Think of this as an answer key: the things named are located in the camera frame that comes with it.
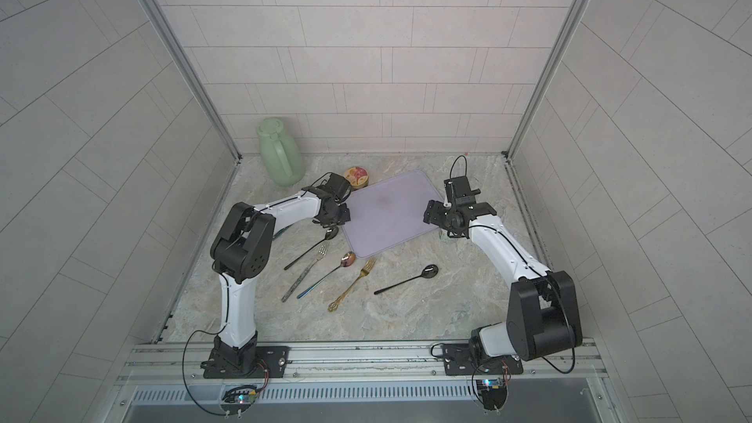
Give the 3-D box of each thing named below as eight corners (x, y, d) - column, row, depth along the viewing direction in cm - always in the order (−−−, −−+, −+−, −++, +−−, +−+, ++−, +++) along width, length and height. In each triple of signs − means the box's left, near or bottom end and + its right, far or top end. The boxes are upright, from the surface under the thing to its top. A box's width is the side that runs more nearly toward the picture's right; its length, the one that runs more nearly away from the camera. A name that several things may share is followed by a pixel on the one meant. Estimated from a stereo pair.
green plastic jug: (265, 179, 111) (242, 132, 93) (287, 161, 117) (269, 115, 99) (293, 196, 106) (274, 151, 88) (314, 177, 112) (300, 131, 94)
